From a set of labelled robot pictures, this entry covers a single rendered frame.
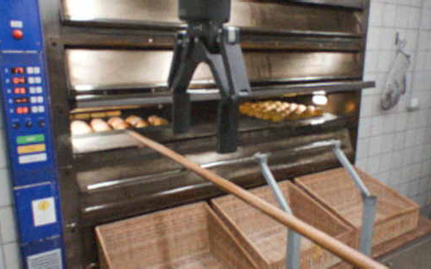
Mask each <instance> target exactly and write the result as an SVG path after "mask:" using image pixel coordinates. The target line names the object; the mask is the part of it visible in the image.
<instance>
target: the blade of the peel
mask: <svg viewBox="0 0 431 269"><path fill-rule="evenodd" d="M169 128H172V123H168V124H161V125H154V126H146V127H132V129H135V132H143V131H149V130H156V129H169ZM122 134H124V129H112V130H103V131H96V132H89V133H82V134H74V133H73V132H72V138H73V139H74V140H76V139H83V138H89V137H96V136H103V135H122Z"/></svg>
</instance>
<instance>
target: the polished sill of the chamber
mask: <svg viewBox="0 0 431 269"><path fill-rule="evenodd" d="M351 123H353V119H352V118H350V117H340V118H328V119H322V120H316V121H310V122H305V123H293V124H287V125H281V126H275V127H264V128H258V129H247V130H240V131H239V132H238V141H239V140H248V139H253V138H258V137H264V136H269V135H283V134H289V133H295V132H299V131H305V130H310V129H320V128H324V127H336V126H341V125H346V124H351ZM155 143H157V144H160V145H162V146H163V147H165V148H167V149H169V150H171V151H176V150H181V149H187V148H192V147H197V146H207V145H212V144H216V134H213V135H200V136H194V137H188V138H182V139H176V140H165V141H160V142H155ZM155 152H157V151H155V149H153V148H151V147H150V146H148V145H147V144H136V145H129V146H119V147H113V148H107V149H101V150H94V151H89V152H74V161H75V165H79V164H85V163H94V162H99V161H110V160H114V159H120V158H126V157H135V156H140V155H146V154H151V153H155Z"/></svg>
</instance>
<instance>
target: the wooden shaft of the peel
mask: <svg viewBox="0 0 431 269"><path fill-rule="evenodd" d="M129 135H132V136H133V137H135V138H136V139H137V140H139V141H141V142H142V143H144V144H147V145H148V146H150V147H151V148H153V149H155V151H157V152H161V153H163V154H164V155H165V156H166V157H168V158H170V159H172V161H176V162H177V163H179V164H180V165H181V166H183V167H185V168H186V169H189V170H191V171H192V172H194V173H195V174H197V175H198V176H200V177H203V178H205V179H206V180H207V181H209V182H211V183H212V184H214V185H215V186H219V187H220V188H221V189H222V190H224V191H225V192H228V193H230V194H232V195H234V196H235V197H237V198H238V199H239V200H241V201H243V202H244V203H247V204H249V205H250V206H251V207H253V208H255V209H256V210H258V211H261V212H262V213H264V214H265V215H267V216H269V217H270V218H272V219H273V220H276V221H277V222H279V223H281V224H282V225H283V226H286V227H287V228H289V229H291V230H292V231H294V232H296V233H298V234H299V235H300V236H302V237H304V238H307V239H308V240H309V241H311V242H313V243H315V244H317V246H319V247H320V248H323V249H326V251H328V252H330V253H332V254H333V255H335V256H336V257H339V258H340V259H342V260H344V261H345V262H347V263H348V264H349V265H351V266H353V267H356V268H358V269H388V268H386V267H385V266H384V265H382V264H380V263H378V262H376V261H374V260H373V259H370V258H368V257H366V256H365V255H363V254H361V253H360V252H358V251H356V250H355V249H351V248H349V247H348V246H346V245H345V244H344V243H341V242H339V241H337V240H335V239H334V238H331V237H329V236H327V235H326V234H325V233H323V232H321V231H319V230H317V229H315V228H313V227H311V226H309V225H308V224H307V223H305V222H303V221H301V220H298V219H297V218H295V217H293V216H291V215H289V214H288V213H286V212H283V211H281V210H280V209H278V208H276V207H274V206H272V205H271V204H270V203H266V202H264V201H263V200H261V199H260V198H258V197H256V196H255V195H253V194H249V193H248V192H247V191H245V190H243V189H241V188H239V187H238V186H235V185H233V184H231V183H230V182H229V181H227V180H224V179H222V178H221V177H219V176H217V175H214V174H213V173H211V172H210V171H209V170H207V169H203V168H201V167H200V166H198V165H197V164H196V163H193V162H192V161H190V160H187V159H185V158H184V157H182V156H181V155H179V154H177V153H175V152H172V151H171V150H169V149H167V148H165V147H163V146H162V145H160V144H157V143H155V142H154V141H153V140H150V139H148V138H147V137H146V136H144V135H141V134H138V133H137V132H135V131H134V130H131V131H130V132H129Z"/></svg>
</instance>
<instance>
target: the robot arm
mask: <svg viewBox="0 0 431 269"><path fill-rule="evenodd" d="M178 19H179V21H180V22H182V23H186V24H187V31H177V32H176V33H175V47H174V50H173V54H172V57H171V64H170V71H169V75H168V78H167V82H166V87H167V88H168V89H171V92H172V134H173V135H184V134H189V123H190V92H188V91H189V88H188V87H189V84H190V82H191V81H192V79H193V76H194V74H195V72H196V70H197V67H198V64H200V63H202V62H203V61H204V63H205V64H206V65H208V66H209V68H210V70H211V73H212V75H213V77H214V81H215V85H216V86H217V88H218V90H219V93H220V94H221V97H222V100H221V102H218V111H217V134H216V153H217V154H219V155H222V154H228V153H234V152H237V151H238V116H239V106H240V104H242V102H246V101H251V99H252V93H251V91H250V86H249V82H248V78H247V72H246V69H245V66H244V60H243V57H242V53H241V50H240V47H239V28H238V27H233V26H224V25H225V24H228V23H229V22H230V21H231V0H178ZM182 46H183V47H182ZM173 79H174V81H172V80H173ZM240 89H242V92H239V90H240Z"/></svg>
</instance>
